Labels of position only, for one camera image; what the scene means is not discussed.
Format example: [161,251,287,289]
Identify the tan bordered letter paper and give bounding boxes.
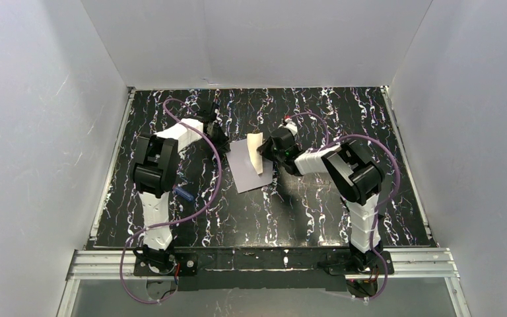
[246,132,263,175]

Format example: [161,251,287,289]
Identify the lavender paper envelope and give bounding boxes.
[226,139,273,194]

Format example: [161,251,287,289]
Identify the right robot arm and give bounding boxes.
[256,124,390,270]

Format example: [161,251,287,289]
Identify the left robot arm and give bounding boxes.
[131,102,230,274]

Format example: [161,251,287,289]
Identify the blue red screwdriver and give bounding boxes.
[172,186,195,202]

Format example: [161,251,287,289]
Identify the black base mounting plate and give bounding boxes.
[131,246,395,296]

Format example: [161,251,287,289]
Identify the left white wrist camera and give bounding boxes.
[207,106,218,123]

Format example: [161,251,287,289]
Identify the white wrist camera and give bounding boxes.
[207,106,218,123]
[283,116,298,136]

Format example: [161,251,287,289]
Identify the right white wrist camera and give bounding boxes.
[283,116,298,136]

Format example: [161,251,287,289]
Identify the aluminium frame rail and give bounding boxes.
[57,247,470,316]

